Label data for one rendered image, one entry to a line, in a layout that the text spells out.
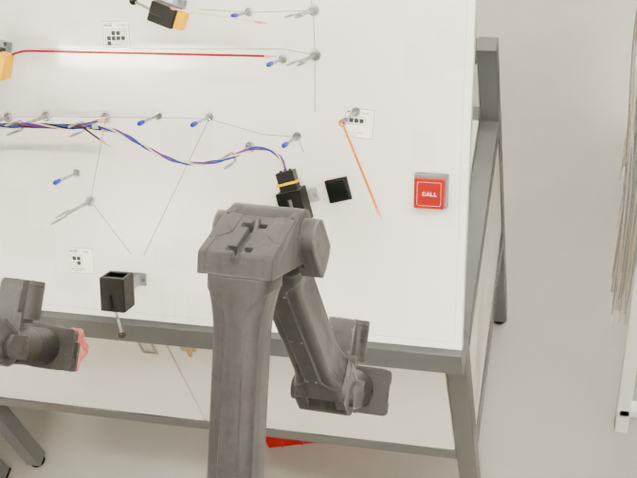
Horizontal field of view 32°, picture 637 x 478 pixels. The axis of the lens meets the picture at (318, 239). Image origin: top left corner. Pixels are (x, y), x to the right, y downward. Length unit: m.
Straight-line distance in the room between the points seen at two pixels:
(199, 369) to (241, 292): 1.22
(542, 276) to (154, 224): 1.36
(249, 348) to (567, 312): 2.00
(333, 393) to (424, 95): 0.62
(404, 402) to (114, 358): 0.60
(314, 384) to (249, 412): 0.31
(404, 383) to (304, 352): 0.84
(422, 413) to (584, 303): 0.90
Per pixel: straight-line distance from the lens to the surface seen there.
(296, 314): 1.21
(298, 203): 1.80
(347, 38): 1.83
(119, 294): 1.95
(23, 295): 1.67
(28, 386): 2.56
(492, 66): 2.21
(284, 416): 2.35
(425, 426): 2.27
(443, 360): 1.94
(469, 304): 2.05
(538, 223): 3.15
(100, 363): 2.35
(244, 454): 1.08
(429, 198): 1.81
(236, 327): 1.05
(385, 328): 1.93
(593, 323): 2.97
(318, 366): 1.32
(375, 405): 1.60
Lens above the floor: 2.52
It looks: 53 degrees down
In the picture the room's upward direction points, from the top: 15 degrees counter-clockwise
